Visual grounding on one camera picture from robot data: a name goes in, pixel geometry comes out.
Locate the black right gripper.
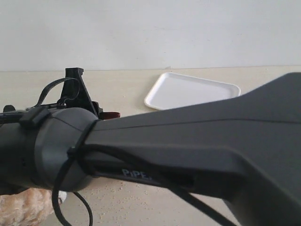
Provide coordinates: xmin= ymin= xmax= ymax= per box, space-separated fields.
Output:
xmin=61 ymin=67 xmax=103 ymax=118

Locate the dark brown wooden spoon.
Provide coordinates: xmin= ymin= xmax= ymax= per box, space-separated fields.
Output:
xmin=98 ymin=112 xmax=120 ymax=120

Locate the tan plush teddy bear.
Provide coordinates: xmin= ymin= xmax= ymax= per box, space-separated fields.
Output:
xmin=0 ymin=188 xmax=54 ymax=226

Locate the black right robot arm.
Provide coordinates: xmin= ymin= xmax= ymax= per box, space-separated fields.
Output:
xmin=0 ymin=68 xmax=301 ymax=226

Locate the white rectangular foam tray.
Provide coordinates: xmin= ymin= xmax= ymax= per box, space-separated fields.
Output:
xmin=144 ymin=72 xmax=241 ymax=110

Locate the black flat ribbon cable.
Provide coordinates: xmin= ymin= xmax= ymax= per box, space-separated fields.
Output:
xmin=0 ymin=77 xmax=80 ymax=118

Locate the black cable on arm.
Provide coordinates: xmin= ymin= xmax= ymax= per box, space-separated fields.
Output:
xmin=51 ymin=143 xmax=238 ymax=226

